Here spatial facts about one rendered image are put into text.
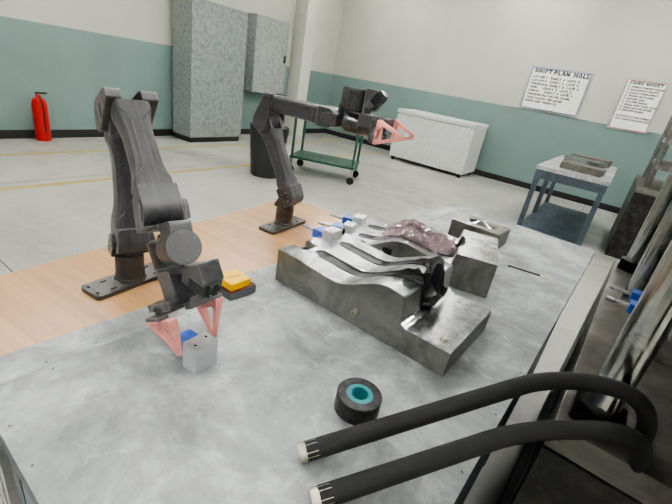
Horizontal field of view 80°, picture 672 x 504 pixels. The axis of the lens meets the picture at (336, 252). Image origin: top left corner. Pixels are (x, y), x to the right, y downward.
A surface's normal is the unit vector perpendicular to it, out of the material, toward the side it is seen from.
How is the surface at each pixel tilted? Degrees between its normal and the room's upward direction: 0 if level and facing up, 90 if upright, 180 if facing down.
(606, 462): 90
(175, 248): 62
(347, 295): 90
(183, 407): 0
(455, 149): 90
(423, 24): 90
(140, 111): 41
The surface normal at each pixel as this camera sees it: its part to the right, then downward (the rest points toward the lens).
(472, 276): -0.36, 0.32
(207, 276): 0.79, -0.14
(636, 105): -0.58, 0.24
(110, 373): 0.16, -0.90
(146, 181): 0.53, -0.40
